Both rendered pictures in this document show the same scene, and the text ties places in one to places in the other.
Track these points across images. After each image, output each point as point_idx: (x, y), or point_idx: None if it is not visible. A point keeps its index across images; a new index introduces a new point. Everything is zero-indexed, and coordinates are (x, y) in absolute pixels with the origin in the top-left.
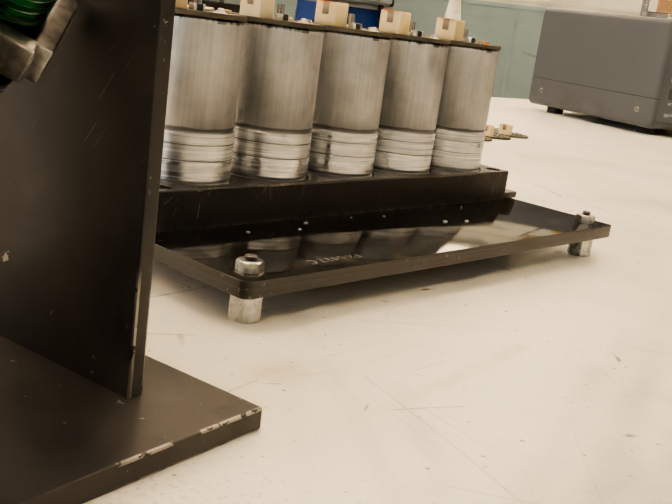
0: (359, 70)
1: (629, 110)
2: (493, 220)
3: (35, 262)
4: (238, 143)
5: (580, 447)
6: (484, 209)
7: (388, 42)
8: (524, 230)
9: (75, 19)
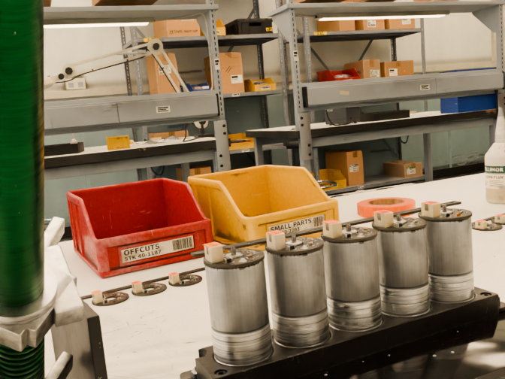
0: (353, 264)
1: None
2: (476, 347)
3: None
4: (277, 325)
5: None
6: (475, 332)
7: (373, 241)
8: (497, 358)
9: (77, 360)
